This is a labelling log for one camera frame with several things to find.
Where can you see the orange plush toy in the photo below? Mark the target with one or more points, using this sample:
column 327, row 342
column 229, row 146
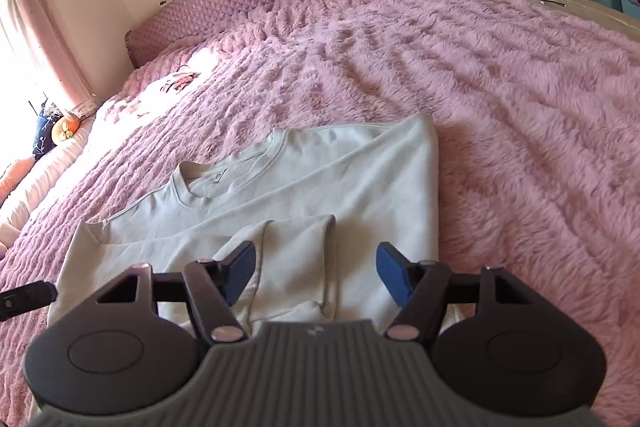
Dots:
column 67, row 127

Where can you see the white sweatshirt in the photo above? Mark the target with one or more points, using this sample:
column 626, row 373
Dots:
column 300, row 177

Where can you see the pink fluffy blanket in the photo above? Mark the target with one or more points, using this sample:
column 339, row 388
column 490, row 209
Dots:
column 500, row 107

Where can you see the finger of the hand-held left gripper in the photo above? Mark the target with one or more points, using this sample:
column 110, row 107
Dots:
column 30, row 296

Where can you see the pink curtain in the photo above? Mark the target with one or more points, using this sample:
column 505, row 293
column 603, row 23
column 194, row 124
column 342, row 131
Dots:
column 35, row 22

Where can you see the small pink garment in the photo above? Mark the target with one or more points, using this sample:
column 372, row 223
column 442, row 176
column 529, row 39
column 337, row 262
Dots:
column 177, row 81

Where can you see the beige bed edge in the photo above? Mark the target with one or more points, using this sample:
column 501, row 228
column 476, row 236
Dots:
column 590, row 9

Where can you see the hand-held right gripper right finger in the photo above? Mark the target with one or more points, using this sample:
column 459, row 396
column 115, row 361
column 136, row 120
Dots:
column 392, row 274

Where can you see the peach pillow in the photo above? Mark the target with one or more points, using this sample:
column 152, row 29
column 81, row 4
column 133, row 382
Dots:
column 15, row 174

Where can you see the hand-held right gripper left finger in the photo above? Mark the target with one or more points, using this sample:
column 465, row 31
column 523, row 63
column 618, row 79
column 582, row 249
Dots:
column 241, row 273

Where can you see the dark blue floral cloth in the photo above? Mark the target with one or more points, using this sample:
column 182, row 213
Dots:
column 44, row 132

